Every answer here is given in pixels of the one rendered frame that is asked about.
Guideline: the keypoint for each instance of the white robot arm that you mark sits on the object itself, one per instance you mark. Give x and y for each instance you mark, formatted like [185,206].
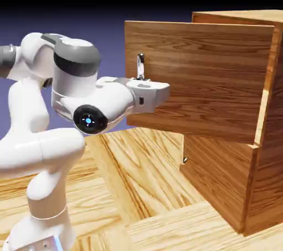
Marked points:
[73,91]

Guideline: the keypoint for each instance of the wooden cabinet door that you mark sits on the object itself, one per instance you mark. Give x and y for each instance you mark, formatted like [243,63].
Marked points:
[218,175]
[199,83]

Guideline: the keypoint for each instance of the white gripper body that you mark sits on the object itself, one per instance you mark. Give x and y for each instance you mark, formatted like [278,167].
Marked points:
[160,91]

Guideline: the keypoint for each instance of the light wooden cabinet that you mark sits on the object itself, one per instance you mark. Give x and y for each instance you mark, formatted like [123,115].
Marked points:
[272,167]

